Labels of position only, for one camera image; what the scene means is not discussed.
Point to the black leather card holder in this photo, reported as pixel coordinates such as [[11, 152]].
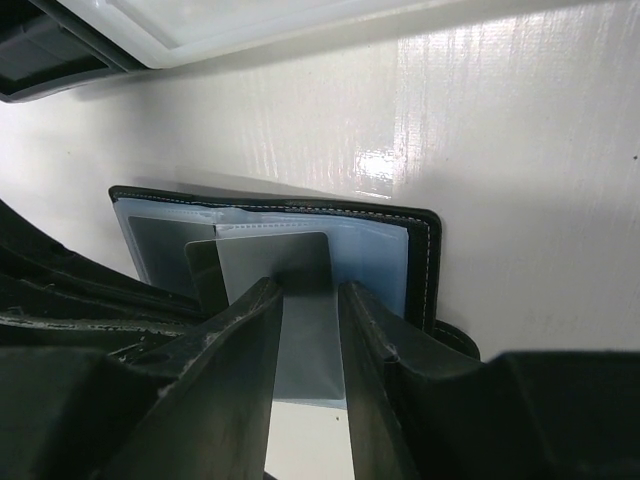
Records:
[[403, 273]]

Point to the silver grey card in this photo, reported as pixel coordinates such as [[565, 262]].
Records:
[[309, 366]]

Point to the black left bin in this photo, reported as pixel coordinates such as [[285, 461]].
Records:
[[45, 49]]

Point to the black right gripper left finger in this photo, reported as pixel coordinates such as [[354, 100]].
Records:
[[196, 408]]

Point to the white middle bin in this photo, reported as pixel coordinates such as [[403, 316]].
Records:
[[169, 34]]

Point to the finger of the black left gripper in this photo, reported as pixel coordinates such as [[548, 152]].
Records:
[[42, 278], [124, 333]]

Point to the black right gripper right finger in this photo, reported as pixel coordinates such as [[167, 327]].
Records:
[[418, 409]]

